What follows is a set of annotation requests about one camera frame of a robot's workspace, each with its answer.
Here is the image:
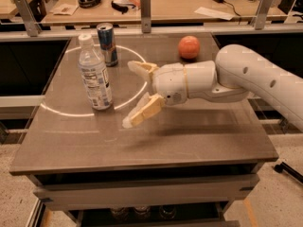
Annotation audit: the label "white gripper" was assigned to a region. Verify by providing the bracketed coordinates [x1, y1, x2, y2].
[122, 61, 217, 129]

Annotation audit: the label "clear plastic water bottle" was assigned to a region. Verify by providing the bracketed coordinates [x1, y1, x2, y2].
[78, 34, 113, 111]

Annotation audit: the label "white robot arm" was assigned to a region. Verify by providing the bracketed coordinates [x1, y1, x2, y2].
[122, 44, 303, 130]

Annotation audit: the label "orange round fruit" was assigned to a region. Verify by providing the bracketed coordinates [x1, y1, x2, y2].
[178, 36, 200, 60]

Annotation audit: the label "blue silver energy drink can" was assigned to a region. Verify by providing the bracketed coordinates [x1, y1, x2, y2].
[97, 23, 118, 67]

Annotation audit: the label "black sunglasses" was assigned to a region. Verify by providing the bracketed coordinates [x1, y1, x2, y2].
[111, 1, 135, 14]

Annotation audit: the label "white paper sheet right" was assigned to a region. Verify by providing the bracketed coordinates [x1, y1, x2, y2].
[195, 7, 234, 21]

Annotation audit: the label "small paper note left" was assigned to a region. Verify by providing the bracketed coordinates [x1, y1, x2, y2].
[51, 4, 78, 15]

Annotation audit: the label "black stand leg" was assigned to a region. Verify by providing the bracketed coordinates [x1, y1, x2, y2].
[274, 162, 303, 183]

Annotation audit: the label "grey metal bracket middle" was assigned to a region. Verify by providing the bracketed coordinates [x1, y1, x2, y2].
[140, 0, 152, 33]

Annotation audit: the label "grey metal bracket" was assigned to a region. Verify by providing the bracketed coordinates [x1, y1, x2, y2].
[251, 0, 273, 30]
[13, 0, 41, 37]
[140, 0, 152, 33]

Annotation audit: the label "grey table drawer frame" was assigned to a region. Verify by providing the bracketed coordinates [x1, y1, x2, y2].
[28, 163, 261, 227]

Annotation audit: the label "grey metal bracket left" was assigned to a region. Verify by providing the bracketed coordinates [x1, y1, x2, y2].
[13, 0, 41, 37]

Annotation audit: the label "grey metal bracket right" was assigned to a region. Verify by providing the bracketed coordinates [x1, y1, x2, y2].
[251, 0, 273, 30]

